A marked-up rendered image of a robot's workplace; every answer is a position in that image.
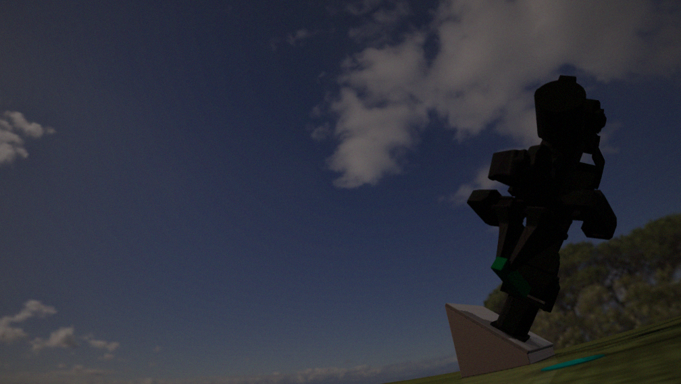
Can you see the dark green rectangular post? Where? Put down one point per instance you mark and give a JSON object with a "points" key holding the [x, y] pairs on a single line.
{"points": [[513, 280]]}

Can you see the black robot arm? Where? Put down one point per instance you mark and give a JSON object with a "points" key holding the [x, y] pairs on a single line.
{"points": [[568, 124]]}

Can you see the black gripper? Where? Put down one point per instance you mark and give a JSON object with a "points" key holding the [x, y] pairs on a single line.
{"points": [[547, 217]]}

